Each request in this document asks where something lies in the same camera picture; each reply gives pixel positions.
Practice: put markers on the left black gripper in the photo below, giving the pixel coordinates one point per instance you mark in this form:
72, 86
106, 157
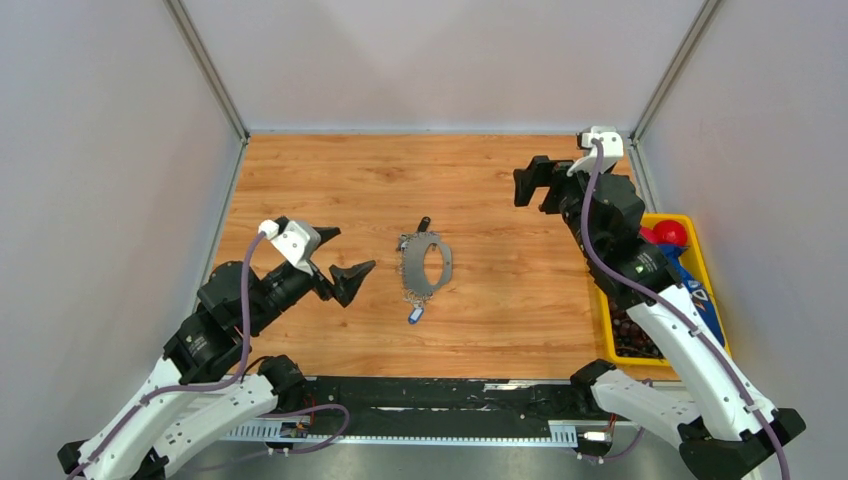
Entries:
347, 281

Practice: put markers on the slotted cable duct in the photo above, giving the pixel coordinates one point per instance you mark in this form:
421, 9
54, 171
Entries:
488, 430

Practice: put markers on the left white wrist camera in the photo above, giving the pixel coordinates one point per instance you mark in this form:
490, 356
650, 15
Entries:
295, 240

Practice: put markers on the blue chips bag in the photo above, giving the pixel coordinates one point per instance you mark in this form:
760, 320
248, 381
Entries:
699, 294

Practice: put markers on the black headed key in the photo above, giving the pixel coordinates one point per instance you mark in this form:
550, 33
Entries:
421, 228

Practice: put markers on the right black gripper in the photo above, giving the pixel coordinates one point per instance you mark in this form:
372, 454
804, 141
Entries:
539, 174

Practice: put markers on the purple grapes bunch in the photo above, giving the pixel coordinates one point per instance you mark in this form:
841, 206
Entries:
628, 338

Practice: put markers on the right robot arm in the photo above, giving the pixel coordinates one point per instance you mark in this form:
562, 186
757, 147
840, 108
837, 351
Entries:
727, 428

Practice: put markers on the yellow plastic bin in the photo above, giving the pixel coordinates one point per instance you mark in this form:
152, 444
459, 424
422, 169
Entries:
692, 260

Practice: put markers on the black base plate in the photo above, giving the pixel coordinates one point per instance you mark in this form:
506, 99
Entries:
345, 399

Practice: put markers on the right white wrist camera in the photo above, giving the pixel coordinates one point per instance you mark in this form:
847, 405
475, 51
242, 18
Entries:
604, 147

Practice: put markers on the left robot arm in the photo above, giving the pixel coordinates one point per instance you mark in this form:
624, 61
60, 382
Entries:
199, 388

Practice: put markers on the pink ball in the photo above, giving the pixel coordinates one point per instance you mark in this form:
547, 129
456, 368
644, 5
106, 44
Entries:
649, 235

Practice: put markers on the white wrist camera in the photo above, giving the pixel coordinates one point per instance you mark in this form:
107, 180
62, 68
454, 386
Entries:
604, 147
295, 240

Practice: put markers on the red ball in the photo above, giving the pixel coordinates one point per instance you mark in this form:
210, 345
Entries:
671, 232

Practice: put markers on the metal keyring plate with rings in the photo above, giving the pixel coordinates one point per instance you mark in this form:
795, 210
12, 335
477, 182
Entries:
425, 266

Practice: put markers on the blue key tag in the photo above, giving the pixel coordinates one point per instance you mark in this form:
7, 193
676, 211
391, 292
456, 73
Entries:
415, 315

